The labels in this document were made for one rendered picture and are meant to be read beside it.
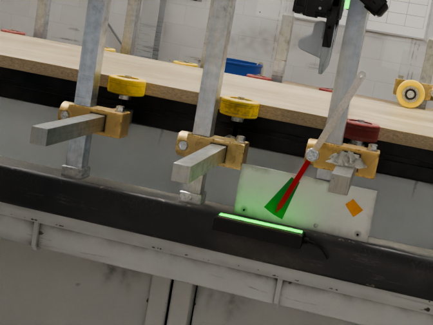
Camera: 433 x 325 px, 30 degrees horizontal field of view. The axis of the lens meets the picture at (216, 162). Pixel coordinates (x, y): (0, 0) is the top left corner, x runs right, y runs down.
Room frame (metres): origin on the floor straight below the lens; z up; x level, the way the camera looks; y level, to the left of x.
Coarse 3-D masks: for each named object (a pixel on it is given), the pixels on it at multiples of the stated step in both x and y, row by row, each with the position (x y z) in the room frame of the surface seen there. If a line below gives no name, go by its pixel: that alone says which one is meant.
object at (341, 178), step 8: (352, 144) 1.61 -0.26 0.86; (336, 168) 1.28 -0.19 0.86; (344, 168) 1.29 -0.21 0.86; (352, 168) 1.31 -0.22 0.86; (336, 176) 1.23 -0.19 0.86; (344, 176) 1.22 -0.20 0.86; (352, 176) 1.30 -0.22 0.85; (336, 184) 1.23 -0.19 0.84; (344, 184) 1.22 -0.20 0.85; (336, 192) 1.23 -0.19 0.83; (344, 192) 1.22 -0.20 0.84
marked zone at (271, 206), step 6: (288, 186) 1.50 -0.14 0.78; (282, 192) 1.51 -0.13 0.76; (294, 192) 1.50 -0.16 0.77; (276, 198) 1.51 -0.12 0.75; (288, 198) 1.50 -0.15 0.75; (270, 204) 1.51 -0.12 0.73; (276, 204) 1.51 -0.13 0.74; (288, 204) 1.50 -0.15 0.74; (270, 210) 1.51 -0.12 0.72; (282, 210) 1.50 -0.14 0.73; (276, 216) 1.51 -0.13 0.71; (282, 216) 1.50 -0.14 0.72
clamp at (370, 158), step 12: (312, 144) 1.50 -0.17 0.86; (324, 144) 1.49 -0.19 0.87; (336, 144) 1.49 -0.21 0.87; (348, 144) 1.52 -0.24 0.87; (324, 156) 1.49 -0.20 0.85; (360, 156) 1.48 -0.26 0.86; (372, 156) 1.48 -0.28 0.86; (324, 168) 1.49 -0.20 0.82; (360, 168) 1.48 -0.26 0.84; (372, 168) 1.48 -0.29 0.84
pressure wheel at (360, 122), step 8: (352, 120) 1.65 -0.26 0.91; (360, 120) 1.62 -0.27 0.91; (352, 128) 1.59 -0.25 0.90; (360, 128) 1.59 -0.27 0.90; (368, 128) 1.59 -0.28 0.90; (376, 128) 1.60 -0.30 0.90; (344, 136) 1.60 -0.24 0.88; (352, 136) 1.59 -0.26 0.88; (360, 136) 1.59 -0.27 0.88; (368, 136) 1.59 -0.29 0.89; (376, 136) 1.61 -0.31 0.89; (360, 144) 1.62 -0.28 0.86
